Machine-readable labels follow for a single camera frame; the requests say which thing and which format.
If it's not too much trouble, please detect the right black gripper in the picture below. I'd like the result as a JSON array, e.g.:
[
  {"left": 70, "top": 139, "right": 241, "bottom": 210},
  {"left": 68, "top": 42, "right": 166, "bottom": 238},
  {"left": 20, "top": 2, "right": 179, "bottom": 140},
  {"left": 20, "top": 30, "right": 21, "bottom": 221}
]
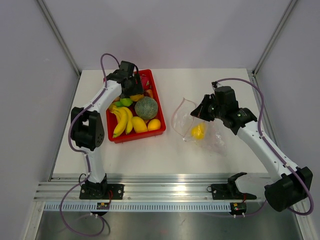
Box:
[{"left": 191, "top": 94, "right": 226, "bottom": 122}]

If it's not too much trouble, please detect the yellow pear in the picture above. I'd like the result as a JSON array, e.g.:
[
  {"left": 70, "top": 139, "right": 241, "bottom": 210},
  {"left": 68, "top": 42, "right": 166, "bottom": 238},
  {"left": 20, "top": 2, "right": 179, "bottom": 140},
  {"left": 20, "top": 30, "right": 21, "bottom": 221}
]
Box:
[{"left": 191, "top": 122, "right": 206, "bottom": 140}]

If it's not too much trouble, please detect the clear zip top bag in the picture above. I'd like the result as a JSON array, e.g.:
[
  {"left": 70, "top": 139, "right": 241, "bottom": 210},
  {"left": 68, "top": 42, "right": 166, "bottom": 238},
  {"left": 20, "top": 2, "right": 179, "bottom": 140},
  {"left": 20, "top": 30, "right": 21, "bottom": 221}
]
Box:
[{"left": 170, "top": 98, "right": 227, "bottom": 156}]

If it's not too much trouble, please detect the green apple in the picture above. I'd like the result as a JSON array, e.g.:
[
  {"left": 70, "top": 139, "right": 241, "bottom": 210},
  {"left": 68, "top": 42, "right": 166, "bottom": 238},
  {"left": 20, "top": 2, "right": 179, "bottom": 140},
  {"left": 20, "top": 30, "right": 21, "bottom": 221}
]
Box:
[{"left": 120, "top": 98, "right": 133, "bottom": 107}]

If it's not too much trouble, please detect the netted green melon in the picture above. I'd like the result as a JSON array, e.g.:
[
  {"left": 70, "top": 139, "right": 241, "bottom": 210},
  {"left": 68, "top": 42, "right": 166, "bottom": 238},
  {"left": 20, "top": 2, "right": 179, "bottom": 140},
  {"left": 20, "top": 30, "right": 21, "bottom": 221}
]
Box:
[{"left": 134, "top": 97, "right": 159, "bottom": 120}]

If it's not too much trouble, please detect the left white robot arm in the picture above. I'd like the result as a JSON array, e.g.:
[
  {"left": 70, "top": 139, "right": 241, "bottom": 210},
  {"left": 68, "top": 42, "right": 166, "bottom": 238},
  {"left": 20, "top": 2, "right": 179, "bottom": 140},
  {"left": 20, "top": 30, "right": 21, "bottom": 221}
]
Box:
[{"left": 68, "top": 61, "right": 143, "bottom": 201}]

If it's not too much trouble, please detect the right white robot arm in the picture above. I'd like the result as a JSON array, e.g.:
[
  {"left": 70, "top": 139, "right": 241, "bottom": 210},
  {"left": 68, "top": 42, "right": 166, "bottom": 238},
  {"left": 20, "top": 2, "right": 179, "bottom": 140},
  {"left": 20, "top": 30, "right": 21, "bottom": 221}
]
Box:
[{"left": 190, "top": 86, "right": 314, "bottom": 215}]

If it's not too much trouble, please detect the pink dragon fruit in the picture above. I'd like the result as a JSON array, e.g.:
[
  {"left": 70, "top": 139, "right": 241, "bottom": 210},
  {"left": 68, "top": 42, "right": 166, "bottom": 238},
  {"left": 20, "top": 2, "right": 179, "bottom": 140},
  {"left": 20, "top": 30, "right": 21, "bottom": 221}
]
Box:
[{"left": 140, "top": 74, "right": 152, "bottom": 91}]

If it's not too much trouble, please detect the red plastic tray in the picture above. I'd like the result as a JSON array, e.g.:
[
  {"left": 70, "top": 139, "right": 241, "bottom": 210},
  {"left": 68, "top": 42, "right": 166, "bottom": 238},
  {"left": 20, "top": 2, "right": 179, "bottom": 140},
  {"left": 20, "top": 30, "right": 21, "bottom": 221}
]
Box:
[{"left": 106, "top": 69, "right": 166, "bottom": 144}]

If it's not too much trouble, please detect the yellow banana bunch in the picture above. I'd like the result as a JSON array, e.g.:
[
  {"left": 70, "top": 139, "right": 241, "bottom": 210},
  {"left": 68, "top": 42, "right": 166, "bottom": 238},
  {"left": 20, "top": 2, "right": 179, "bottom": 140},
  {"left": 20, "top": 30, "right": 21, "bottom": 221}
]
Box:
[{"left": 109, "top": 104, "right": 133, "bottom": 138}]

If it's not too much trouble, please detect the yellow mango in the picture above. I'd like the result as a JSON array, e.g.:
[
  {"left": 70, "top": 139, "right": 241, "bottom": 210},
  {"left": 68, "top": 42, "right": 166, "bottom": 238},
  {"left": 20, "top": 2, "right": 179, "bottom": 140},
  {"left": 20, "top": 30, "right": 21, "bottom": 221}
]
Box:
[{"left": 131, "top": 116, "right": 148, "bottom": 134}]

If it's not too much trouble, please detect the orange yellow round fruit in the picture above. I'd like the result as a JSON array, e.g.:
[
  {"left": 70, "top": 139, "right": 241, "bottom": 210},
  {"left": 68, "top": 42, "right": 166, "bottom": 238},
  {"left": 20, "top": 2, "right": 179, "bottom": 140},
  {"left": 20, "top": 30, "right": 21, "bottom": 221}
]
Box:
[{"left": 147, "top": 118, "right": 161, "bottom": 131}]

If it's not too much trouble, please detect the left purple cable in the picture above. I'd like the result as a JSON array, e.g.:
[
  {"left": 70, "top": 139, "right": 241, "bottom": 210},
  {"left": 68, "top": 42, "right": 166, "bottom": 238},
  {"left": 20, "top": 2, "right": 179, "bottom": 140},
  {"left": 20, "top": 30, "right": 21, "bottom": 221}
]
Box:
[{"left": 59, "top": 52, "right": 121, "bottom": 236}]

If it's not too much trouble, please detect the purple cable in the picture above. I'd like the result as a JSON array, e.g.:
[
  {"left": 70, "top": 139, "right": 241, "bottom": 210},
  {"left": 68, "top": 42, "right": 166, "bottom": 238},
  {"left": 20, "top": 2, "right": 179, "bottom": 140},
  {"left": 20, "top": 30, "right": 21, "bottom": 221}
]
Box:
[
  {"left": 59, "top": 52, "right": 121, "bottom": 236},
  {"left": 212, "top": 77, "right": 315, "bottom": 216}
]

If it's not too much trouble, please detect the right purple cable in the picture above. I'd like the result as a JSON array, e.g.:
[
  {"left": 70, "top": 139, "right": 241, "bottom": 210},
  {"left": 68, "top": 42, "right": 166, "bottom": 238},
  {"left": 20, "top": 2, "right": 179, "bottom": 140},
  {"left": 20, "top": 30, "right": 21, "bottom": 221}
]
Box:
[{"left": 212, "top": 77, "right": 315, "bottom": 216}]

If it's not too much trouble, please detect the right aluminium frame post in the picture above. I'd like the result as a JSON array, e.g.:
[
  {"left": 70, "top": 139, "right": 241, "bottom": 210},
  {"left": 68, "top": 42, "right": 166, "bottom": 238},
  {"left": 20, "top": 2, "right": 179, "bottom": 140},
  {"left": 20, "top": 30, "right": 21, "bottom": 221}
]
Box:
[{"left": 252, "top": 0, "right": 300, "bottom": 77}]

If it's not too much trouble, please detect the aluminium frame post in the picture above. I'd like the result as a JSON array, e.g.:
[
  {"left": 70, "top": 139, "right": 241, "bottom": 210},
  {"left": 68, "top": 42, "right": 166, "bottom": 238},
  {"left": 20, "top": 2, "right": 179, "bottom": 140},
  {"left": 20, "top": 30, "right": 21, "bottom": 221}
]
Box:
[
  {"left": 252, "top": 0, "right": 300, "bottom": 77},
  {"left": 35, "top": 0, "right": 82, "bottom": 78}
]

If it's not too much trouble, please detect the aluminium mounting rail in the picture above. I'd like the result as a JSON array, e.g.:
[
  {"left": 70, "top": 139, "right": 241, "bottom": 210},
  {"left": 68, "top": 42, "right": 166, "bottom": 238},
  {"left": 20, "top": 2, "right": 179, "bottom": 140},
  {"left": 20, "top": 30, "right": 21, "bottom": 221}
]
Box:
[{"left": 33, "top": 172, "right": 272, "bottom": 201}]

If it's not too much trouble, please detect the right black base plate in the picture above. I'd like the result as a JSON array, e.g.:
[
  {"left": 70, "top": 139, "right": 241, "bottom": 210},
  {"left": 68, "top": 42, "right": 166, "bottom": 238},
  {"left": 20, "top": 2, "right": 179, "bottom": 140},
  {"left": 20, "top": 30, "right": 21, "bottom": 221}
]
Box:
[{"left": 206, "top": 172, "right": 257, "bottom": 202}]

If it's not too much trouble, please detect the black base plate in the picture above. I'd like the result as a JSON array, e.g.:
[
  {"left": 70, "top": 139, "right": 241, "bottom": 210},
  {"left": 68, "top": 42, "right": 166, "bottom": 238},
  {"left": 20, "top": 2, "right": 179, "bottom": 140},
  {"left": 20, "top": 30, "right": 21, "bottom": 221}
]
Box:
[
  {"left": 79, "top": 183, "right": 124, "bottom": 200},
  {"left": 206, "top": 172, "right": 257, "bottom": 202}
]

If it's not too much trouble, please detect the left aluminium frame post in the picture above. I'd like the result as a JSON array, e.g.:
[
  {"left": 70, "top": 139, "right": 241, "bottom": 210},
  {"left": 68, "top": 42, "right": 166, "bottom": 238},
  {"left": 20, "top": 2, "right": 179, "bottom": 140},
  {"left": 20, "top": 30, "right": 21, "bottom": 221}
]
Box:
[{"left": 35, "top": 0, "right": 82, "bottom": 78}]

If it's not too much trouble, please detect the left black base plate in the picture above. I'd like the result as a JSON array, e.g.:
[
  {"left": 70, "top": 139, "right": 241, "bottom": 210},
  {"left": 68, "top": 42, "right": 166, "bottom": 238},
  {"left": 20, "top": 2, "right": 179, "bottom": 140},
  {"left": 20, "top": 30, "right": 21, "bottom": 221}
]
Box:
[{"left": 79, "top": 183, "right": 124, "bottom": 200}]

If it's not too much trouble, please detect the white slotted cable duct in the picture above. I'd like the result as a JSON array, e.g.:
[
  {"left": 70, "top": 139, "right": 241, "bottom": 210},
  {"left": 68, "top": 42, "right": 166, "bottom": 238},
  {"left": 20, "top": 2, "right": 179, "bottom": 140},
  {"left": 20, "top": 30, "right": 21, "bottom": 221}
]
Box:
[{"left": 44, "top": 201, "right": 231, "bottom": 213}]

